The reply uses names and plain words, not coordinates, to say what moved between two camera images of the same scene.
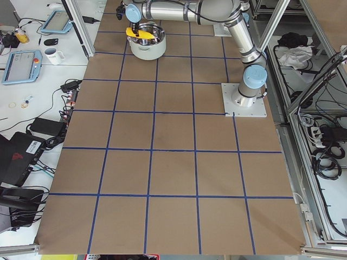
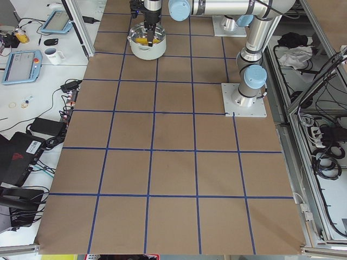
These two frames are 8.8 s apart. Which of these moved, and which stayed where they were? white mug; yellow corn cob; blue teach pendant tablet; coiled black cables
Moved: yellow corn cob
Stayed: coiled black cables; white mug; blue teach pendant tablet
